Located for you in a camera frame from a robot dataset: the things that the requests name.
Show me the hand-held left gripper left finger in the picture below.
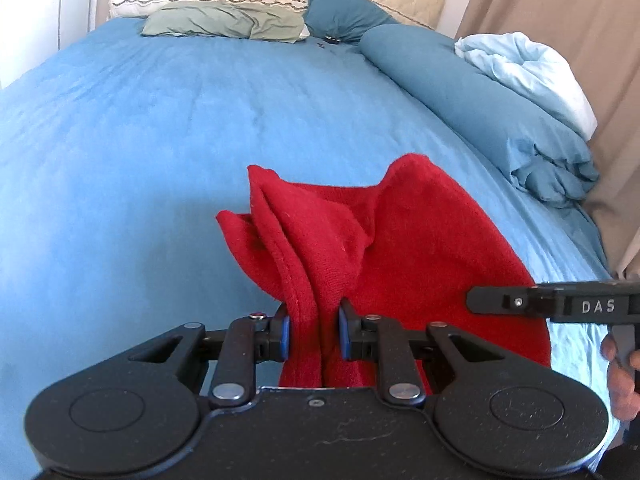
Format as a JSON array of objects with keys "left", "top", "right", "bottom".
[{"left": 127, "top": 304, "right": 292, "bottom": 409}]

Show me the light blue blanket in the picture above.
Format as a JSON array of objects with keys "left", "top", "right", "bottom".
[{"left": 454, "top": 33, "right": 598, "bottom": 140}]

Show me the teal duvet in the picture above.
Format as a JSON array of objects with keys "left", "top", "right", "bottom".
[{"left": 359, "top": 24, "right": 601, "bottom": 208}]

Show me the green pillow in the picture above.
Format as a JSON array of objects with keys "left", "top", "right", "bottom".
[{"left": 141, "top": 1, "right": 308, "bottom": 43}]

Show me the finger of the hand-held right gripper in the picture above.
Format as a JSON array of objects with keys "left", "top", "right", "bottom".
[{"left": 466, "top": 284, "right": 553, "bottom": 319}]

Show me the white wardrobe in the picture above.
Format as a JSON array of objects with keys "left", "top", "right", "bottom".
[{"left": 0, "top": 0, "right": 117, "bottom": 88}]

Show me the person's right hand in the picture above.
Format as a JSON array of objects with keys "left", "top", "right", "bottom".
[{"left": 600, "top": 332, "right": 640, "bottom": 422}]

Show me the bed with blue sheet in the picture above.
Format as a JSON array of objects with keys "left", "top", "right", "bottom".
[{"left": 0, "top": 15, "right": 618, "bottom": 480}]

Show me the teal pillow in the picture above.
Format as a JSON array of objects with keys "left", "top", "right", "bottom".
[{"left": 304, "top": 0, "right": 401, "bottom": 46}]

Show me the beige curtain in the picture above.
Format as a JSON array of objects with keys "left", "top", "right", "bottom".
[{"left": 455, "top": 0, "right": 640, "bottom": 281}]

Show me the red towel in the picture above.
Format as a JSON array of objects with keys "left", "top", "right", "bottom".
[{"left": 216, "top": 152, "right": 552, "bottom": 390}]

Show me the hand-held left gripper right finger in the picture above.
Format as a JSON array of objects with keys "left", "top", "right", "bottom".
[{"left": 338, "top": 298, "right": 502, "bottom": 408}]

